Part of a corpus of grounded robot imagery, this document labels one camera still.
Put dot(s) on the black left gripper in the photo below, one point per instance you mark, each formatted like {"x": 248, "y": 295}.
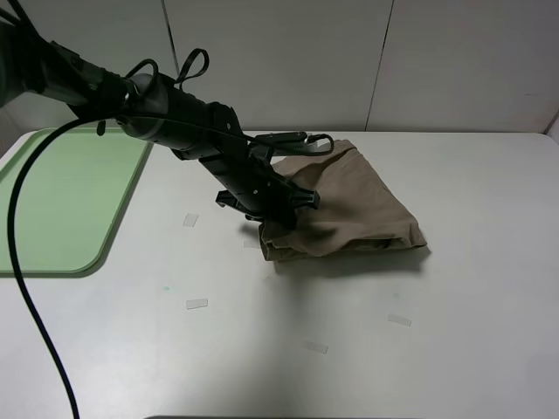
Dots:
{"x": 252, "y": 187}

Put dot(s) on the green plastic tray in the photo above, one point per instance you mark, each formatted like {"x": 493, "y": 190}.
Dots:
{"x": 73, "y": 199}

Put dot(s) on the khaki shorts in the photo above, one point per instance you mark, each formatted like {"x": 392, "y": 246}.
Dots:
{"x": 357, "y": 211}

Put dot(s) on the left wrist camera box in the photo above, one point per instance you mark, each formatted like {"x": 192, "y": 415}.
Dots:
{"x": 295, "y": 143}

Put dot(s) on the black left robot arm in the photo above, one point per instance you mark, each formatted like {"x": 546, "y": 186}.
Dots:
{"x": 153, "y": 107}

